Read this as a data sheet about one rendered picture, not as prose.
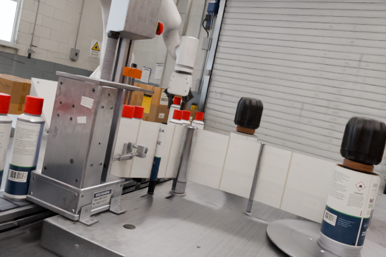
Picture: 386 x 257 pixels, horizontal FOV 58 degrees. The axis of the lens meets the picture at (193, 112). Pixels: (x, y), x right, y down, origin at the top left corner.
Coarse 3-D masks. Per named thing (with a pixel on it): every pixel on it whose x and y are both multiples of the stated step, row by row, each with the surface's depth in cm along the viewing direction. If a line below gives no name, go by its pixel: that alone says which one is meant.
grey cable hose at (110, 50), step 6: (108, 30) 102; (108, 36) 101; (114, 36) 101; (108, 42) 101; (114, 42) 101; (108, 48) 101; (114, 48) 101; (108, 54) 101; (114, 54) 102; (108, 60) 101; (102, 66) 102; (108, 66) 101; (102, 72) 101; (108, 72) 101; (102, 78) 101; (108, 78) 102
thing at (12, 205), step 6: (126, 180) 98; (0, 192) 71; (0, 198) 68; (0, 204) 65; (6, 204) 66; (12, 204) 66; (18, 204) 67; (24, 204) 67; (30, 204) 69; (0, 210) 63; (6, 210) 64
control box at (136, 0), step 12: (120, 0) 103; (132, 0) 97; (144, 0) 98; (156, 0) 100; (120, 12) 101; (132, 12) 97; (144, 12) 99; (156, 12) 101; (108, 24) 110; (120, 24) 99; (132, 24) 98; (144, 24) 100; (156, 24) 102; (120, 36) 111; (132, 36) 105; (144, 36) 100
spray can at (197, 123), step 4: (196, 112) 146; (200, 112) 145; (196, 116) 145; (200, 116) 145; (196, 120) 145; (200, 120) 145; (192, 124) 145; (196, 124) 144; (200, 124) 145; (200, 128) 145
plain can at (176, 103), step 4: (176, 100) 157; (180, 100) 158; (172, 104) 158; (176, 104) 158; (172, 108) 157; (176, 108) 157; (172, 112) 157; (168, 116) 158; (172, 116) 157; (168, 120) 158
